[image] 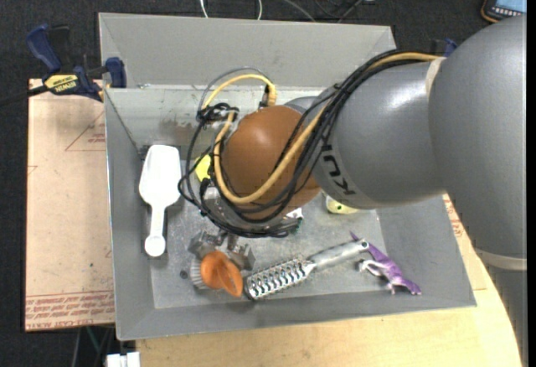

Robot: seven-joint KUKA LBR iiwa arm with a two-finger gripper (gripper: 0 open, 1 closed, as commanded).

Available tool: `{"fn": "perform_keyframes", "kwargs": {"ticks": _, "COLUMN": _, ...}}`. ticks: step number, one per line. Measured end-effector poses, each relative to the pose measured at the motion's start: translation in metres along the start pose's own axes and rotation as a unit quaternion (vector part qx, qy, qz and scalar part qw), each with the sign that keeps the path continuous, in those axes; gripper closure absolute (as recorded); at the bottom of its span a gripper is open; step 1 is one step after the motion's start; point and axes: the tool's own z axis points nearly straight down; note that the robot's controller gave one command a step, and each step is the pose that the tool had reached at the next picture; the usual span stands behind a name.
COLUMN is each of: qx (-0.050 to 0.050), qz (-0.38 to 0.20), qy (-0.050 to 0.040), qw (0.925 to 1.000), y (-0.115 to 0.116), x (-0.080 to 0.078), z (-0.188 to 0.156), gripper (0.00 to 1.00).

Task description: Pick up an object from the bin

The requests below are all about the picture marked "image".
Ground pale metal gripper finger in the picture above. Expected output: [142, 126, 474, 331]
[187, 230, 224, 260]
[227, 235, 257, 271]

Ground orange brush with white bristles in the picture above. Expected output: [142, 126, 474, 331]
[190, 250, 245, 298]

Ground bright yellow round object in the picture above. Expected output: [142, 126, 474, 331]
[194, 153, 217, 182]

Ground silver hairbrush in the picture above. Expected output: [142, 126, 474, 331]
[243, 239, 370, 302]

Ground white plastic scoop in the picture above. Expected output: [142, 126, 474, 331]
[138, 144, 183, 258]

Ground pale yellow object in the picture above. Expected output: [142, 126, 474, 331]
[325, 195, 361, 215]

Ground purple toy dinosaur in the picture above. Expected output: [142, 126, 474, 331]
[349, 230, 423, 297]

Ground grey metal bin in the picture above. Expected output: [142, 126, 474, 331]
[98, 12, 477, 341]

